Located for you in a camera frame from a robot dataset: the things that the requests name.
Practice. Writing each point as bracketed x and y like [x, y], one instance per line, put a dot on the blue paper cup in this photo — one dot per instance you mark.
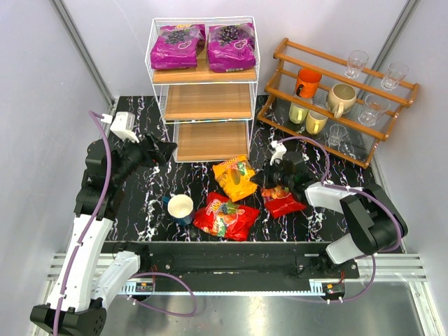
[180, 208]

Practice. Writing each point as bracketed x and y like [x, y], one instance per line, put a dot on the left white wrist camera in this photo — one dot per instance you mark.
[121, 125]

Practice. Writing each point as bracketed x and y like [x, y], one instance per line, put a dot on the red candy bag left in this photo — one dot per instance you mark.
[223, 218]

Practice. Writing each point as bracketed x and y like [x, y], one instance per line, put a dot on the beige large mug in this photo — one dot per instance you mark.
[340, 99]

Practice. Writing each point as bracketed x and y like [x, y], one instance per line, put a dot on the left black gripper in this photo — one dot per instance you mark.
[150, 150]

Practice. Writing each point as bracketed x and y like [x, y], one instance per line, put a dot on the red candy bag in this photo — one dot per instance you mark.
[279, 201]
[223, 218]

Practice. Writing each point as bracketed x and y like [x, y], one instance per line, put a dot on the red candy bag right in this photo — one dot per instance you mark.
[279, 201]

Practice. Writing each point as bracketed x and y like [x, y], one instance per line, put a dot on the clear glass middle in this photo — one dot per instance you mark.
[373, 109]

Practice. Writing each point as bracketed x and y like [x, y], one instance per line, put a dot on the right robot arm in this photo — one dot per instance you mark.
[374, 223]

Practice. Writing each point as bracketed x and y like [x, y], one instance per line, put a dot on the wooden cup rack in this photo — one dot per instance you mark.
[361, 142]

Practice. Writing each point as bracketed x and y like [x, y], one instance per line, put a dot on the pale yellow mug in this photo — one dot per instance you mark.
[315, 122]

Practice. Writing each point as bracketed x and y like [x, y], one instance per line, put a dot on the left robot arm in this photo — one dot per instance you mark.
[78, 302]

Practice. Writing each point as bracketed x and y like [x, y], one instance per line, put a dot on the orange mug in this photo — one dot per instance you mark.
[307, 83]

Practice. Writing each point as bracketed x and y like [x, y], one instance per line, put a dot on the light green mug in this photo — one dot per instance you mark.
[297, 113]

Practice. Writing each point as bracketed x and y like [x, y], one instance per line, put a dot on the clear glass bottom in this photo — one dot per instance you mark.
[336, 134]

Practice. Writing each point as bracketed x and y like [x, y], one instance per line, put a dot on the white wire wooden shelf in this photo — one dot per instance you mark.
[211, 113]

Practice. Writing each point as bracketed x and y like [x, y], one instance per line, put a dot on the clear glass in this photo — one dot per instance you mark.
[336, 134]
[373, 109]
[395, 73]
[356, 63]

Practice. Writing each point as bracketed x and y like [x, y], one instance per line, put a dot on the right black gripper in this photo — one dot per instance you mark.
[271, 176]

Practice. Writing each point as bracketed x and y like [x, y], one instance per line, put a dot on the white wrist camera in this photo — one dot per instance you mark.
[121, 125]
[278, 151]

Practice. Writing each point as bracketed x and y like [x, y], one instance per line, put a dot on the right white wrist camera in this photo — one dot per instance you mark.
[278, 151]

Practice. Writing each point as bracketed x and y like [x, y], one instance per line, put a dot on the yellow orange candy bag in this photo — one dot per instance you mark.
[234, 177]

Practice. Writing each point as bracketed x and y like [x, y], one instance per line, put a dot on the purple grape candy bag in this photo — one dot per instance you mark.
[177, 46]

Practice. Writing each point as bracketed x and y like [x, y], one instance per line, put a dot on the clear glass top left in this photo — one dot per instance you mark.
[356, 63]

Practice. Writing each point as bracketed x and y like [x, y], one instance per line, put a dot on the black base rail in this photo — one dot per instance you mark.
[239, 268]

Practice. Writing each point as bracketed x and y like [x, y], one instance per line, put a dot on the clear glass top right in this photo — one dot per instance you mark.
[395, 73]

